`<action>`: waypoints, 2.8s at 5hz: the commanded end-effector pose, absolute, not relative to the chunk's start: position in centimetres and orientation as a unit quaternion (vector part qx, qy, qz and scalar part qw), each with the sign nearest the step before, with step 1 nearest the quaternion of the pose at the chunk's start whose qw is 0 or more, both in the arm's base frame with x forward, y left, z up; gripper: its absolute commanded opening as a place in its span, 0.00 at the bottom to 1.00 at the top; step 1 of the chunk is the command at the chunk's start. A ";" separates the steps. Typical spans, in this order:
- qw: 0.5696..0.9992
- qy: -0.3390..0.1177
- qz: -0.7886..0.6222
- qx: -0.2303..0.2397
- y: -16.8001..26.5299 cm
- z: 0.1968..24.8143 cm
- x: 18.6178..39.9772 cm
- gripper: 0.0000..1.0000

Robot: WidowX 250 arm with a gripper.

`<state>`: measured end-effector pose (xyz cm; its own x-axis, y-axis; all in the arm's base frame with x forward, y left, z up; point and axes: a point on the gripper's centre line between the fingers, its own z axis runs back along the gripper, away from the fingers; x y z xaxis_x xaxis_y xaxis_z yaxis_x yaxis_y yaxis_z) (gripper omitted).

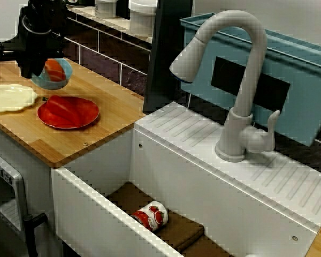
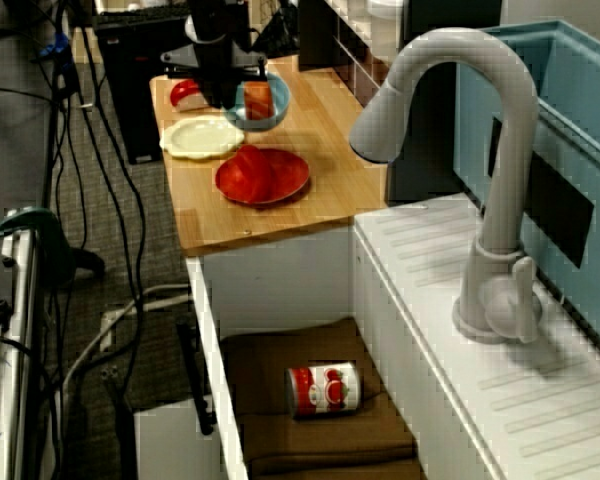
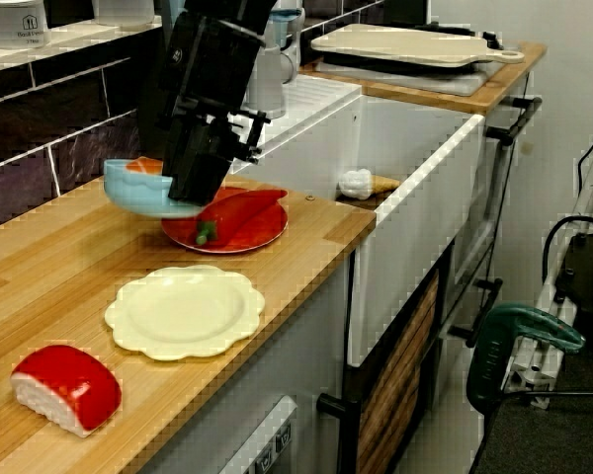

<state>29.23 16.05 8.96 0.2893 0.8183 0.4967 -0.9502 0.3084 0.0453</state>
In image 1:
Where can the large white canister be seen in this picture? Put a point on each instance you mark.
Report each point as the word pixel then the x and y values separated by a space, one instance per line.
pixel 141 21

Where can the brown folded cloth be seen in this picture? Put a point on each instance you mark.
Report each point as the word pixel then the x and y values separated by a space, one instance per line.
pixel 182 233

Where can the black upright panel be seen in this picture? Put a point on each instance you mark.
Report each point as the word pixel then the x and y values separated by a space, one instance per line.
pixel 166 53

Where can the red round plate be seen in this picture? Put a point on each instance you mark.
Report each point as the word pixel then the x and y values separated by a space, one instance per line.
pixel 92 112

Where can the black tape patch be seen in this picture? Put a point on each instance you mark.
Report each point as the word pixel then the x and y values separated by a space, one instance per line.
pixel 273 91

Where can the white toy sink unit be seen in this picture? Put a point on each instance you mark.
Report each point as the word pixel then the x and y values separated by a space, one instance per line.
pixel 203 187

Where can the tomato print can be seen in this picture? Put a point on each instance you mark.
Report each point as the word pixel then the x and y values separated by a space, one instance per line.
pixel 152 215

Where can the red bell pepper toy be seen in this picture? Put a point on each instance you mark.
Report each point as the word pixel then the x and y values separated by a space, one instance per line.
pixel 61 109

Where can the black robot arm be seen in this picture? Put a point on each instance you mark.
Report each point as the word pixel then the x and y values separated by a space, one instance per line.
pixel 46 5

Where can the teal plastic bin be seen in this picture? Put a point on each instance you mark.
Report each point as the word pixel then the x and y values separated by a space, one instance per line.
pixel 305 80

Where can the white labelled jar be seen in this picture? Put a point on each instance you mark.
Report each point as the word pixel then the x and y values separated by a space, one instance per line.
pixel 104 9

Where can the dark jar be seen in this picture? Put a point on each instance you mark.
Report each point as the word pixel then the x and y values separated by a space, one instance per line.
pixel 75 2

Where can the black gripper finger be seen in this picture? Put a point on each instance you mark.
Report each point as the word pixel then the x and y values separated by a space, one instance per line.
pixel 39 65
pixel 27 68

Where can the light blue bowl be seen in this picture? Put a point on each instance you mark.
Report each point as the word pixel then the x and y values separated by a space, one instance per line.
pixel 54 85

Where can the salmon nigiri sushi toy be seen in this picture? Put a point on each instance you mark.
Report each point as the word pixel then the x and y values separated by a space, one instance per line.
pixel 54 71

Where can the cream scalloped plate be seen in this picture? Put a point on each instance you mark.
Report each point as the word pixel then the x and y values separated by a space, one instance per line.
pixel 8 99

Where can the gray oven door panel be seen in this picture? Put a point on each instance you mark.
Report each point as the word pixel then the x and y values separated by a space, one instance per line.
pixel 13 187

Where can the gray toy faucet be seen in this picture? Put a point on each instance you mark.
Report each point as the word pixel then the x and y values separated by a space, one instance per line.
pixel 256 53

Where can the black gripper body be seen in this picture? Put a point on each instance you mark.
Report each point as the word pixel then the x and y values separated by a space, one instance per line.
pixel 40 37

